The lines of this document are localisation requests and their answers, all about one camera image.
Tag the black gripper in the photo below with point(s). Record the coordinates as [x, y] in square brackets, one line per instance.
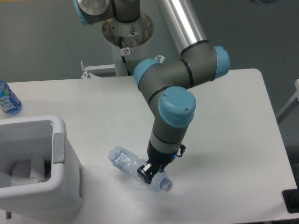
[157, 161]

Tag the clear plastic bottle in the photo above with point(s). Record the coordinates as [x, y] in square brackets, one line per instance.
[129, 162]

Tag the white paper wrapper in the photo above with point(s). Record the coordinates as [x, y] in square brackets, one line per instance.
[27, 172]

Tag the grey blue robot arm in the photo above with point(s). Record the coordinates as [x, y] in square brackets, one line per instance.
[164, 86]

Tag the white plastic trash can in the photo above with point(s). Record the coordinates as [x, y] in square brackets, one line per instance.
[46, 136]

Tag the black clamp at table edge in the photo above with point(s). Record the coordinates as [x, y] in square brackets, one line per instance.
[291, 198]

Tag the blue labelled water bottle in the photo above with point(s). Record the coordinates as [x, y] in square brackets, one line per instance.
[9, 102]

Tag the white metal frame bracket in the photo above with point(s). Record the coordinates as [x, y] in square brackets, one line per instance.
[107, 70]

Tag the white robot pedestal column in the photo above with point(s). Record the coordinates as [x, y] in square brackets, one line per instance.
[127, 58]

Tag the white frame leg right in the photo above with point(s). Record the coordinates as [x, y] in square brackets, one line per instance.
[291, 103]

